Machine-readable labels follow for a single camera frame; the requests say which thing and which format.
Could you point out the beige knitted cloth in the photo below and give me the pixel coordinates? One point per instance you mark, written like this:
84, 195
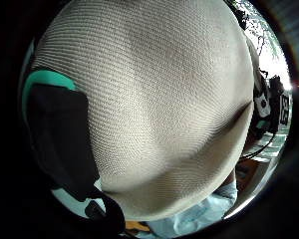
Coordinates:
156, 99

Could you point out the the person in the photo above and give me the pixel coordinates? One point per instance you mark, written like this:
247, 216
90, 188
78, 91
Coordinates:
196, 212

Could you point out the brown wooden furniture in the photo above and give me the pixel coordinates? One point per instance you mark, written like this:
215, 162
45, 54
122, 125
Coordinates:
247, 174

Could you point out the tree branches with leaves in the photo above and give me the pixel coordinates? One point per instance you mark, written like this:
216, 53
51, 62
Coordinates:
255, 23

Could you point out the white marker cube right glove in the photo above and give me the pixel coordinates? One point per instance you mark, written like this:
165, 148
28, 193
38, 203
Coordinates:
284, 109

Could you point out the white palm camera right glove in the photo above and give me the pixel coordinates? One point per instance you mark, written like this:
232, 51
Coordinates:
262, 104

